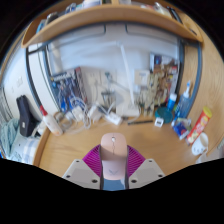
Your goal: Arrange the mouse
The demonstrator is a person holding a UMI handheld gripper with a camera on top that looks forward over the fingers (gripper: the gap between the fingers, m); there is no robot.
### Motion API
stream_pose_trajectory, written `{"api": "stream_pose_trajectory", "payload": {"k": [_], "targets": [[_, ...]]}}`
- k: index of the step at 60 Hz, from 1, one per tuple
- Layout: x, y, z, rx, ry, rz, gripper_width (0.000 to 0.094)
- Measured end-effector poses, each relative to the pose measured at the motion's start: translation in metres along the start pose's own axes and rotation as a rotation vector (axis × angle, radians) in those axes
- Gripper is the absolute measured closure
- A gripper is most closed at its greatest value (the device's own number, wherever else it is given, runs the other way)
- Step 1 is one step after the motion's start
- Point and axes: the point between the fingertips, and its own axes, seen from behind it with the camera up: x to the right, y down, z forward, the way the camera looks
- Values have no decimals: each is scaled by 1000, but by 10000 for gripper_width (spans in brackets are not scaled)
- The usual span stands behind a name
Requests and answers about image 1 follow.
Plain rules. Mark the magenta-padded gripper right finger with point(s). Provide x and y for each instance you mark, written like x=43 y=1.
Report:
x=146 y=171

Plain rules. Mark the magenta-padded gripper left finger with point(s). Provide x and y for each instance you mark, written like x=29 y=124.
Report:
x=81 y=173

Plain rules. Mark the pink computer mouse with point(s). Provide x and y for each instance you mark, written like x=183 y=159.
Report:
x=114 y=150

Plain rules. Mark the black pen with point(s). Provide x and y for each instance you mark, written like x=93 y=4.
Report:
x=140 y=122

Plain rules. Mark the small white clock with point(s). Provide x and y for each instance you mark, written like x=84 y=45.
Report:
x=159 y=122

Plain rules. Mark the blue tissue packet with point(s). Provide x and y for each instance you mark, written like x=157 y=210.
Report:
x=181 y=128

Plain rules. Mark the white red-capped lotion bottle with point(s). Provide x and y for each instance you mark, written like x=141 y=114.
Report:
x=52 y=125

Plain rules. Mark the blue checked pillow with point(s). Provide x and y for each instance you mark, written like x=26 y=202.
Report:
x=28 y=148

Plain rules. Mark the dark teal bowl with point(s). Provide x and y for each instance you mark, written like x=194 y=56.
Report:
x=165 y=115

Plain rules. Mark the white printed mug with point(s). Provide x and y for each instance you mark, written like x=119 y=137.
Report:
x=200 y=143

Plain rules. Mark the white power strip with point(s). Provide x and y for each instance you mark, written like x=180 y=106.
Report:
x=113 y=118

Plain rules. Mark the white desk lamp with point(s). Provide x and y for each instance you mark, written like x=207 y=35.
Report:
x=131 y=110

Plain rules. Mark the red snack canister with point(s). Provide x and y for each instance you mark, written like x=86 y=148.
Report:
x=199 y=125

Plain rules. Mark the small blue white bottle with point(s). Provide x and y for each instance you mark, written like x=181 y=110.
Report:
x=171 y=101

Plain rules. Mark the blue spray bottle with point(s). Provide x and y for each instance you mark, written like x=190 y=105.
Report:
x=182 y=106

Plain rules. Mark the tan robot figure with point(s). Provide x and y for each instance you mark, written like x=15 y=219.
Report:
x=153 y=93

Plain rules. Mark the black bag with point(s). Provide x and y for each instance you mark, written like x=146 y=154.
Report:
x=26 y=116

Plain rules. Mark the teal knitted blanket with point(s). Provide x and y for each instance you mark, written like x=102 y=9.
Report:
x=8 y=136

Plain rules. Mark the blue model kit box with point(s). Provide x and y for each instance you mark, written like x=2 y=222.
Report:
x=65 y=86

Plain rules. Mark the colourful printed box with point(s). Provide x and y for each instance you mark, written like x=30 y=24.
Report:
x=166 y=63

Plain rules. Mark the wooden shelf unit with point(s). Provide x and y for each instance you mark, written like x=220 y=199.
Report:
x=110 y=15

